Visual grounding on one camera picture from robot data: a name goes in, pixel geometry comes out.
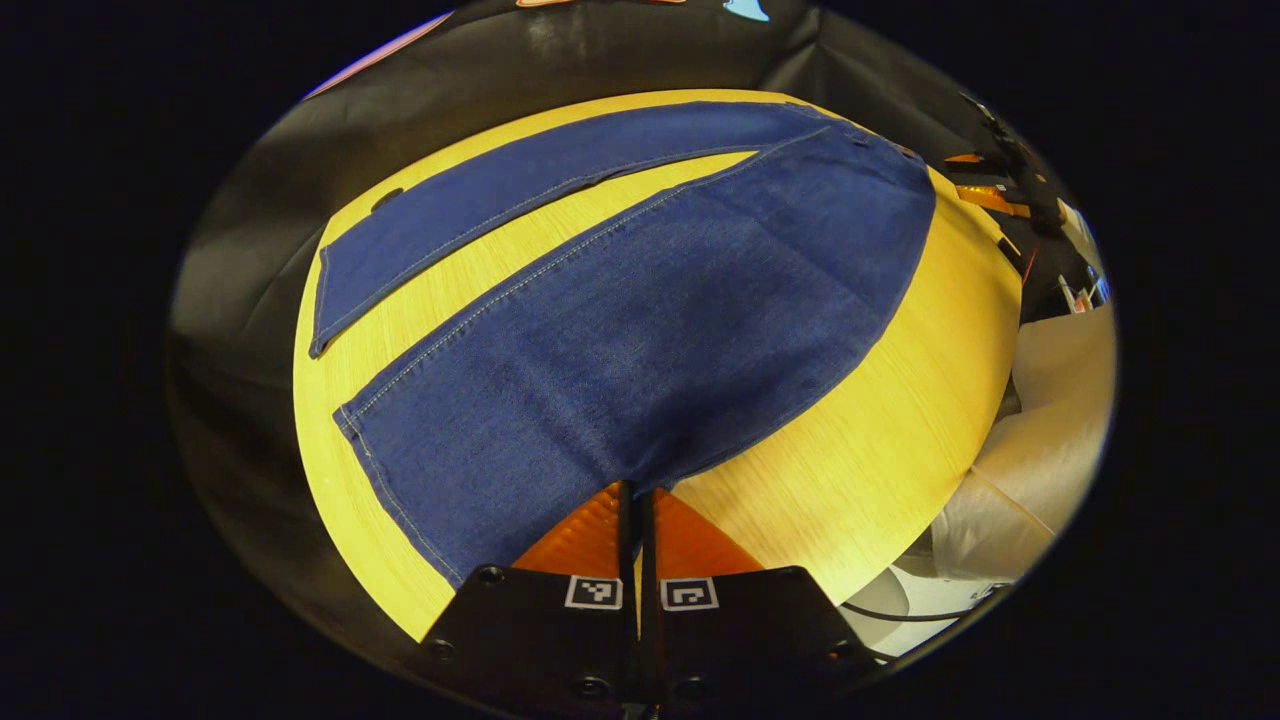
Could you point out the black backdrop cloth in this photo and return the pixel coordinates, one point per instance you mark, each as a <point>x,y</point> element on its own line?
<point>250,300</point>

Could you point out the person's white clothing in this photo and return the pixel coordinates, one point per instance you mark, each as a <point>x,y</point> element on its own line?
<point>1050,450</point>

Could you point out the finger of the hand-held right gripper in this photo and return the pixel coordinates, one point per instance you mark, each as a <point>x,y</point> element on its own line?
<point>980,166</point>
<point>995,203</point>

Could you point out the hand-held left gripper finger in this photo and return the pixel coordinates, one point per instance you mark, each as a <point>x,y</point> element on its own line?
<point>627,540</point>
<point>648,540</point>

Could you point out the blue denim jeans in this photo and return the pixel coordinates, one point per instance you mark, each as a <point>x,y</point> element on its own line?
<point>650,330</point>

